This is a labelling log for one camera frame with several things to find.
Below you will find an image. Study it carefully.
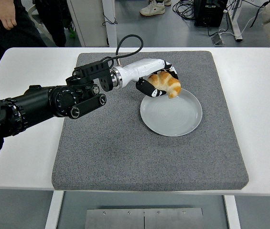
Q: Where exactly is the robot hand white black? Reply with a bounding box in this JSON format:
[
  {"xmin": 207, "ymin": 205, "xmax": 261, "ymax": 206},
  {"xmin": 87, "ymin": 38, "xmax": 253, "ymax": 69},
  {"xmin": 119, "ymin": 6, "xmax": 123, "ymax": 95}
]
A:
[{"xmin": 121, "ymin": 58, "xmax": 180, "ymax": 98}]

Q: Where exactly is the golden brown croissant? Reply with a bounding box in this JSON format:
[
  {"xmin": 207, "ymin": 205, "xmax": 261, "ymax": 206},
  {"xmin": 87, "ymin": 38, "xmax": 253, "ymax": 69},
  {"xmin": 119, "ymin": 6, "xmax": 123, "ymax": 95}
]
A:
[{"xmin": 147, "ymin": 71, "xmax": 182, "ymax": 99}]

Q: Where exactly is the grey round plate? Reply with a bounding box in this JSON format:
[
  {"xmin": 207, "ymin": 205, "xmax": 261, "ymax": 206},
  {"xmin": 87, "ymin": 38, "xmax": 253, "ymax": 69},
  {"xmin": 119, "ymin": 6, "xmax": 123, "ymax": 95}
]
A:
[{"xmin": 140, "ymin": 88, "xmax": 203, "ymax": 137}]

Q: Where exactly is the white cabinet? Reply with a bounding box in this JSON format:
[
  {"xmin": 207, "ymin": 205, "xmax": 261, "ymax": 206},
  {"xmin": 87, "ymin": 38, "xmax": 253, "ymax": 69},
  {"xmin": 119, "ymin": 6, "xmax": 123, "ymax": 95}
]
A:
[{"xmin": 66, "ymin": 0, "xmax": 108, "ymax": 47}]

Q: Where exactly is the grey foot pedal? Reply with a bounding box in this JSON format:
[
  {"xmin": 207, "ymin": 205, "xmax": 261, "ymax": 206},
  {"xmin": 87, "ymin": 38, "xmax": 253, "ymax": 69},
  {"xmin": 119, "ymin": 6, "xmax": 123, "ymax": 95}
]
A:
[{"xmin": 211, "ymin": 33, "xmax": 225, "ymax": 45}]

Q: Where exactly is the small green object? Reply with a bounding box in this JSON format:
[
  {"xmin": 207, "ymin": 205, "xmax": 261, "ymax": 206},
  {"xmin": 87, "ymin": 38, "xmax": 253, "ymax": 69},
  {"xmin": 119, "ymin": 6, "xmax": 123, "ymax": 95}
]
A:
[{"xmin": 64, "ymin": 22, "xmax": 76, "ymax": 39}]

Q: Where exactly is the black computer case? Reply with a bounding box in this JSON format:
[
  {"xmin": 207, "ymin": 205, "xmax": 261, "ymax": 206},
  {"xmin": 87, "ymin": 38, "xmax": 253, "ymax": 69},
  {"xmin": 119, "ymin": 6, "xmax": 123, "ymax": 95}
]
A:
[{"xmin": 194, "ymin": 0, "xmax": 228, "ymax": 27}]

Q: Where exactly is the grey square mat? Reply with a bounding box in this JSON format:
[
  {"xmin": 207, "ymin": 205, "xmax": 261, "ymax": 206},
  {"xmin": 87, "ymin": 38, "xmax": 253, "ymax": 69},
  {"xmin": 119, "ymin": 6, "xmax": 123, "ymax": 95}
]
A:
[{"xmin": 51, "ymin": 50, "xmax": 249, "ymax": 191}]

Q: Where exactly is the white desk leg with foot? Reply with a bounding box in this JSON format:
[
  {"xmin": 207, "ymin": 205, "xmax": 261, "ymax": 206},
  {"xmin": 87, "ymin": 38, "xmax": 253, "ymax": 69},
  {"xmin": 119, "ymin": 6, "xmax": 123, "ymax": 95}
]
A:
[{"xmin": 227, "ymin": 0, "xmax": 243, "ymax": 42}]

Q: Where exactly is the person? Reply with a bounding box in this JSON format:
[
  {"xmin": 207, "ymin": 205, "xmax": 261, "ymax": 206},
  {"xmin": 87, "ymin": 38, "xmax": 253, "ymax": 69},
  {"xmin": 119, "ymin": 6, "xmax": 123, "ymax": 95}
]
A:
[{"xmin": 0, "ymin": 0, "xmax": 66, "ymax": 72}]

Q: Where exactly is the person's hand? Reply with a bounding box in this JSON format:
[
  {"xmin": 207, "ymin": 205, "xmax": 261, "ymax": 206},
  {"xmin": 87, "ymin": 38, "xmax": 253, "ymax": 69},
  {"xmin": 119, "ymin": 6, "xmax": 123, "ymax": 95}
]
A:
[{"xmin": 0, "ymin": 0, "xmax": 18, "ymax": 31}]

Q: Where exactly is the white table leg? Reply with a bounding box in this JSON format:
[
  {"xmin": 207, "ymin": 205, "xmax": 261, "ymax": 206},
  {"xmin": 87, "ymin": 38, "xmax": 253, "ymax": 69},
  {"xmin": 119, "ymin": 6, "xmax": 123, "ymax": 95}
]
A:
[
  {"xmin": 223, "ymin": 195, "xmax": 242, "ymax": 229},
  {"xmin": 44, "ymin": 190, "xmax": 64, "ymax": 229}
]

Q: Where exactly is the white upright post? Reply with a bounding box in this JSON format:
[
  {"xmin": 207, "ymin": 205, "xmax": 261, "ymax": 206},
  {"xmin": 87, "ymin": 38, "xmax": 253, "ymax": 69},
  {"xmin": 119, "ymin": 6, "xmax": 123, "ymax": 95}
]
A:
[{"xmin": 102, "ymin": 0, "xmax": 118, "ymax": 48}]

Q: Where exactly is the thin black cable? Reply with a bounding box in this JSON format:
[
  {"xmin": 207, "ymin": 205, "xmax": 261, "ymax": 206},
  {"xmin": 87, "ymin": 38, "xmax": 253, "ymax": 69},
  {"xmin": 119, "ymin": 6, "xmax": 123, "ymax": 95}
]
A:
[{"xmin": 102, "ymin": 12, "xmax": 118, "ymax": 26}]

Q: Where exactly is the black floor cable bundle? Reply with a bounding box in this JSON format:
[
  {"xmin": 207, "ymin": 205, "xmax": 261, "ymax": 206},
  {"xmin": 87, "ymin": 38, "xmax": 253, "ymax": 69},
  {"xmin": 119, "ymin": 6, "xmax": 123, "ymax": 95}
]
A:
[{"xmin": 173, "ymin": 0, "xmax": 197, "ymax": 22}]

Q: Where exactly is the white floor cable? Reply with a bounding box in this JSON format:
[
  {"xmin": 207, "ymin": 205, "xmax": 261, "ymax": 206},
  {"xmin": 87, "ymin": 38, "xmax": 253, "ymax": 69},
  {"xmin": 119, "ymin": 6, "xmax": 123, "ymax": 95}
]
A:
[{"xmin": 218, "ymin": 14, "xmax": 256, "ymax": 37}]

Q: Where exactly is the white chair frame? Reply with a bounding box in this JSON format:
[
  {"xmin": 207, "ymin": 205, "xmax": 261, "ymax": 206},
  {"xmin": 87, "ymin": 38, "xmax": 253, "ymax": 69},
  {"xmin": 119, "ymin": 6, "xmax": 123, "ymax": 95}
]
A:
[{"xmin": 28, "ymin": 4, "xmax": 54, "ymax": 44}]

